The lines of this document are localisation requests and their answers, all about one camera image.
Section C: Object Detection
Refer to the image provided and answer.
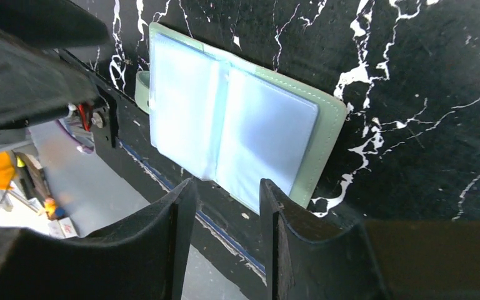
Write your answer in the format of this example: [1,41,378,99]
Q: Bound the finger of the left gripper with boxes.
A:
[0,1,109,49]
[0,30,97,127]

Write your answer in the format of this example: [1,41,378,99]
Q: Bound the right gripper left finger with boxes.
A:
[0,179,198,299]

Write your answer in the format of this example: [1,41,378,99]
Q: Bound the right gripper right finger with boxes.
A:
[259,179,480,299]

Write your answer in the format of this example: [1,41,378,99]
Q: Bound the green card holder wallet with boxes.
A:
[135,22,348,212]

